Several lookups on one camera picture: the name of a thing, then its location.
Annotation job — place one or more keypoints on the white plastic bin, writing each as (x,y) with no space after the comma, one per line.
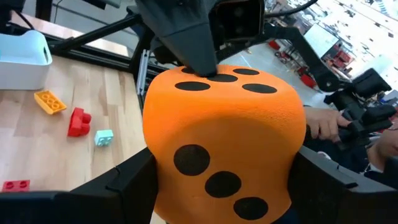
(21,71)

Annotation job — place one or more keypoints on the orange foam dice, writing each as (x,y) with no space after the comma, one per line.
(224,124)

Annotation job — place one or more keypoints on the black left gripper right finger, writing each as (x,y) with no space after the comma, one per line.
(335,202)

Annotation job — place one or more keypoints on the pale mint toy brick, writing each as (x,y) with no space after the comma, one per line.
(104,138)

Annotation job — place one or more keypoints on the red heart-shaped toy brick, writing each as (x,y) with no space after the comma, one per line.
(77,124)

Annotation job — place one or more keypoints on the yellow toy brick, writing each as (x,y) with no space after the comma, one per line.
(49,102)

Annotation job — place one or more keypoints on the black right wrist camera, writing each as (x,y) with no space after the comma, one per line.
(237,21)

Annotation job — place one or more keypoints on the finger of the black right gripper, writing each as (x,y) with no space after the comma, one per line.
(186,31)

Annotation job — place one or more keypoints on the black aluminium rig frame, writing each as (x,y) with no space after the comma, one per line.
(93,57)

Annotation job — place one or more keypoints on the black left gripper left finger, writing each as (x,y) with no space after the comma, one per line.
(124,199)

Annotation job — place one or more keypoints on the person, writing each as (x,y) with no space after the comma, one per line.
(323,121)

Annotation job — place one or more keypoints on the small red toy brick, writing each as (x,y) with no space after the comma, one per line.
(15,186)

